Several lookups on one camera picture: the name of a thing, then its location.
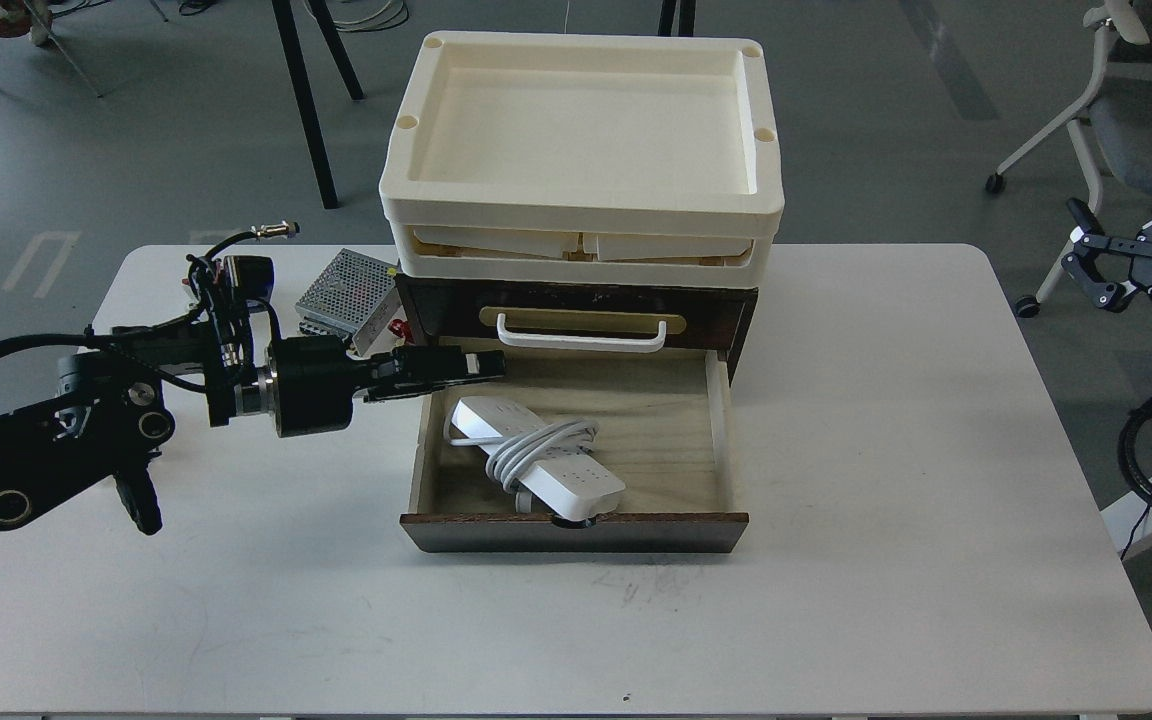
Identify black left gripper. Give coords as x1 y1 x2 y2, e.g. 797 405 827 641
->
268 336 506 438

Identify white power strip with cable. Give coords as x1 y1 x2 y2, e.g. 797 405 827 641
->
444 395 626 523

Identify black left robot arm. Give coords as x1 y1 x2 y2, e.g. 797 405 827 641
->
0 331 506 536

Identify metal mesh power supply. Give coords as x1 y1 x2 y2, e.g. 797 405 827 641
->
294 249 401 357

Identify white office chair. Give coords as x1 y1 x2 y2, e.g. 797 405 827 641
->
984 0 1152 319

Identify cream plastic stacked tray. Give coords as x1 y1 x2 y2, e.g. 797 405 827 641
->
379 29 785 290

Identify open wooden drawer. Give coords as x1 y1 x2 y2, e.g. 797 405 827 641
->
399 348 749 553

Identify black table legs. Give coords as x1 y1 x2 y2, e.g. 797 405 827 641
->
271 0 365 210

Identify brass valve red handle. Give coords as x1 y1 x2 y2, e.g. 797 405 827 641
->
387 316 414 343

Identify white drawer handle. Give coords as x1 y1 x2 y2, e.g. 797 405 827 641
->
495 313 668 354

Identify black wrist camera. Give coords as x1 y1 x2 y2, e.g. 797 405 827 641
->
185 222 300 343

